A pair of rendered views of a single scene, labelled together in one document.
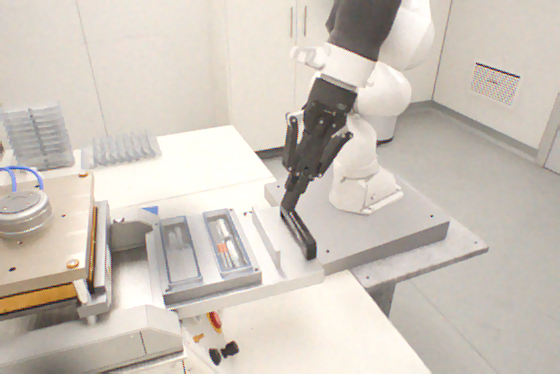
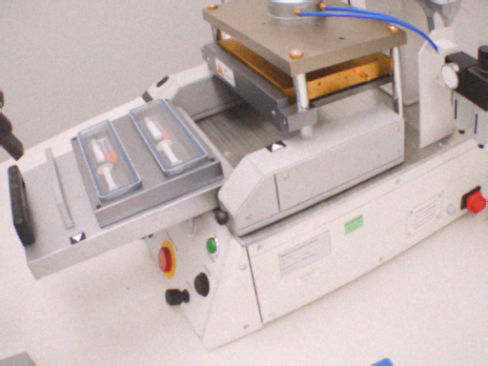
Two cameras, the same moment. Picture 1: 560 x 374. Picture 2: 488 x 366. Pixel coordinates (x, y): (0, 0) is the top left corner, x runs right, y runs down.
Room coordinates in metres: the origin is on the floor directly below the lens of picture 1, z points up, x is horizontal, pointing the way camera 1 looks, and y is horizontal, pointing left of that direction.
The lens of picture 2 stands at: (1.19, 0.27, 1.37)
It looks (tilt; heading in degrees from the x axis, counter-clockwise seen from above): 37 degrees down; 180
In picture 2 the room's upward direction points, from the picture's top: 10 degrees counter-clockwise
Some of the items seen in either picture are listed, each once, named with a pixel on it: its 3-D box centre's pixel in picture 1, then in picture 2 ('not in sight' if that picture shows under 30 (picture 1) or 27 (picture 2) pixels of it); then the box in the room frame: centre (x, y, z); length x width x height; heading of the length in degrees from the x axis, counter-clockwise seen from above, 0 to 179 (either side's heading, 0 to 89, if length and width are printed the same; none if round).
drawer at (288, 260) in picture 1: (228, 249); (107, 175); (0.59, 0.09, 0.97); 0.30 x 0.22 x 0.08; 109
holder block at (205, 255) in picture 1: (203, 250); (135, 154); (0.58, 0.14, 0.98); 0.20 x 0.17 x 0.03; 19
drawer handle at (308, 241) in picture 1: (297, 227); (18, 201); (0.64, -0.04, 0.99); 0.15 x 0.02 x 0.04; 19
